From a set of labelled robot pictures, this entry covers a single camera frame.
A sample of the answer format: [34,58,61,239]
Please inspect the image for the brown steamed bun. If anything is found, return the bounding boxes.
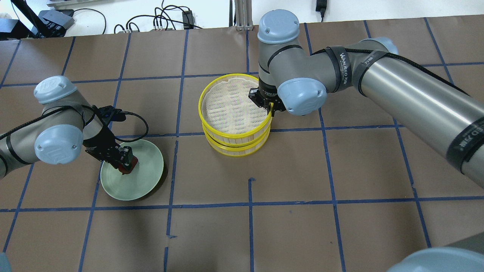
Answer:
[116,160,138,175]

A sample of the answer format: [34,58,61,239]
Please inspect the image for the aluminium frame post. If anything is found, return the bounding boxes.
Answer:
[233,0,254,31]

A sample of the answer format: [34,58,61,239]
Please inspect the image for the black power adapter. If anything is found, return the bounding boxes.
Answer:
[182,10,195,29]

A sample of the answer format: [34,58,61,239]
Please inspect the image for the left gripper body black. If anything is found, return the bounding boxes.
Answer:
[84,126,121,168]

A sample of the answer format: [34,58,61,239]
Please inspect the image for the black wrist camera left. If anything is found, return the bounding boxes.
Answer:
[97,105,126,125]

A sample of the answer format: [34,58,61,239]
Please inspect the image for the light green plate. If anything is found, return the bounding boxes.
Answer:
[100,139,164,201]

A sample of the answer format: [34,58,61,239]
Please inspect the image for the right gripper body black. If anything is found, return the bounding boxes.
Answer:
[248,87,286,112]

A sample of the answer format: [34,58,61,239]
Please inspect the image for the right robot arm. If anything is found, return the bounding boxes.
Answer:
[248,9,484,187]

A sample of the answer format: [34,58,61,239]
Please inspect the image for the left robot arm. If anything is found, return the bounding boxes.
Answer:
[0,76,138,178]

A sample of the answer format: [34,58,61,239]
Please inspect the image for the white steamer cloth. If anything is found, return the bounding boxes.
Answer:
[202,78,268,134]

